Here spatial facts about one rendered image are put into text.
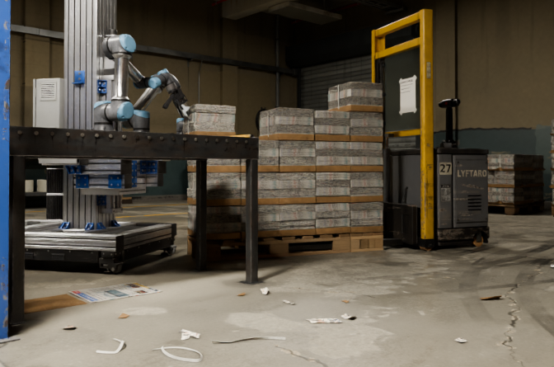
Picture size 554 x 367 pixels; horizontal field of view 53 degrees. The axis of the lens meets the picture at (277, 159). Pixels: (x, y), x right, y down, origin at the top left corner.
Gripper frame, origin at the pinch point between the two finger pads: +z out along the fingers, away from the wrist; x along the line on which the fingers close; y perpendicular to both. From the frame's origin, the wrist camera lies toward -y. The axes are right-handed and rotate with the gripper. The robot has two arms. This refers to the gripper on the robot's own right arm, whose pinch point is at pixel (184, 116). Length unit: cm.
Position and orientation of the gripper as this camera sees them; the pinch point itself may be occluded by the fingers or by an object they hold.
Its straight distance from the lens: 400.0
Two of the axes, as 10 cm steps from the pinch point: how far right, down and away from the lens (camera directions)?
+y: 8.0, -4.9, 3.4
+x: -3.8, 0.2, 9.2
